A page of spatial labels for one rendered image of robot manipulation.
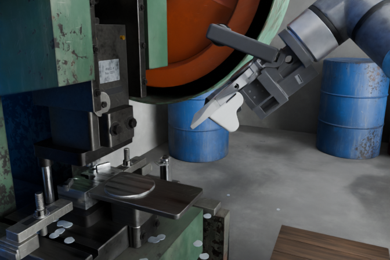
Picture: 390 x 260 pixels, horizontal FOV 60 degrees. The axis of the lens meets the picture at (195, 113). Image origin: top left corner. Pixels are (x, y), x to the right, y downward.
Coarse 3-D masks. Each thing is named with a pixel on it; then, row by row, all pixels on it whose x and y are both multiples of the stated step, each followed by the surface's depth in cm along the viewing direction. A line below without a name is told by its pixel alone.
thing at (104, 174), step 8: (104, 168) 95; (112, 168) 95; (80, 176) 90; (88, 176) 91; (96, 176) 90; (104, 176) 90; (112, 176) 90; (80, 184) 86; (88, 184) 86; (96, 184) 86; (64, 192) 84; (72, 192) 83; (80, 192) 82; (72, 200) 84; (80, 200) 82; (88, 200) 83; (96, 200) 85
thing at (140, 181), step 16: (128, 176) 89; (144, 176) 89; (96, 192) 81; (112, 192) 80; (128, 192) 80; (144, 192) 80; (160, 192) 81; (176, 192) 81; (192, 192) 81; (112, 208) 82; (128, 208) 79; (144, 208) 75; (160, 208) 74; (176, 208) 74; (128, 224) 81; (144, 224) 82; (144, 240) 83
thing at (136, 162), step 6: (126, 150) 102; (126, 156) 103; (138, 156) 111; (126, 162) 103; (132, 162) 106; (138, 162) 106; (144, 162) 109; (120, 168) 101; (126, 168) 101; (132, 168) 104; (138, 168) 107; (144, 168) 108; (150, 168) 112; (144, 174) 108
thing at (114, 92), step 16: (96, 32) 74; (112, 32) 79; (112, 48) 79; (112, 64) 80; (112, 80) 80; (112, 96) 81; (128, 96) 87; (64, 112) 78; (80, 112) 76; (96, 112) 75; (112, 112) 78; (128, 112) 83; (64, 128) 79; (80, 128) 77; (96, 128) 77; (112, 128) 77; (128, 128) 83; (64, 144) 80; (80, 144) 78; (96, 144) 78; (112, 144) 78
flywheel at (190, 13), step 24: (168, 0) 109; (192, 0) 105; (216, 0) 102; (240, 0) 95; (264, 0) 96; (168, 24) 111; (192, 24) 107; (240, 24) 97; (168, 48) 112; (192, 48) 109; (216, 48) 102; (168, 72) 110; (192, 72) 107
